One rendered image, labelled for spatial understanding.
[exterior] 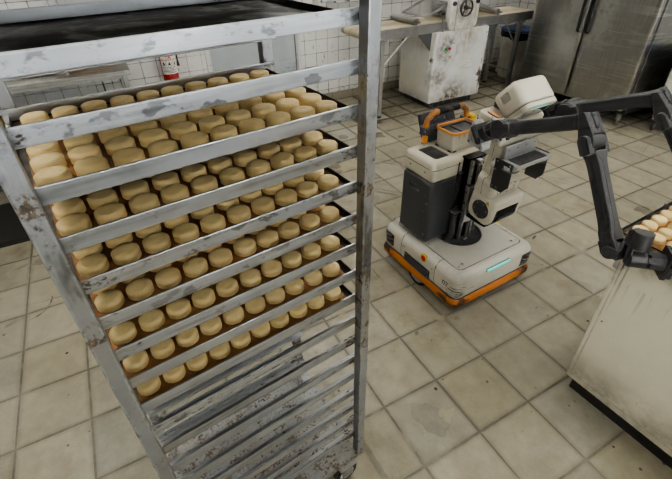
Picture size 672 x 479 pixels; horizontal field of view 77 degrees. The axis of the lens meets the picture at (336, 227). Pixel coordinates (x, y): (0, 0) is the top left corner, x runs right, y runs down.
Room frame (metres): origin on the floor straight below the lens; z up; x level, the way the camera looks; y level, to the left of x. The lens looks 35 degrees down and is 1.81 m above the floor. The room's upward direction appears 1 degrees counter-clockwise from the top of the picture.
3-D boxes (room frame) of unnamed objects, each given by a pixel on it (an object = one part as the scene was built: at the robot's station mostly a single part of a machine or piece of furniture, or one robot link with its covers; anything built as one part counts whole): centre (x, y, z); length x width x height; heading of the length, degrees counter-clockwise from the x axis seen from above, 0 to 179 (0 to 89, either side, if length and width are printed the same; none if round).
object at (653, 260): (1.05, -1.05, 0.90); 0.07 x 0.07 x 0.10; 75
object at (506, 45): (6.34, -2.63, 0.33); 0.54 x 0.53 x 0.66; 28
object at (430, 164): (2.17, -0.70, 0.59); 0.55 x 0.34 x 0.83; 121
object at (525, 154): (1.84, -0.89, 0.87); 0.28 x 0.16 x 0.22; 121
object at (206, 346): (0.70, 0.20, 1.05); 0.64 x 0.03 x 0.03; 124
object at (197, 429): (0.70, 0.20, 0.78); 0.64 x 0.03 x 0.03; 124
